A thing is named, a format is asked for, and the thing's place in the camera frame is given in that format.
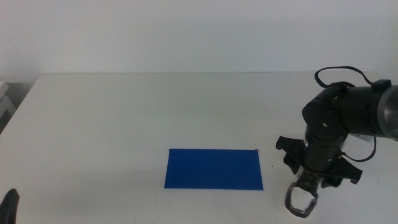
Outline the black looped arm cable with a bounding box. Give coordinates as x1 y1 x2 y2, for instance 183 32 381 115
314 65 392 92

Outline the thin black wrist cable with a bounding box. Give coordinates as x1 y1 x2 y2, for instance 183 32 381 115
340 136 377 164

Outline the blue rectangular mat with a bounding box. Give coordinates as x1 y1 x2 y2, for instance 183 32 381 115
164 148 264 191

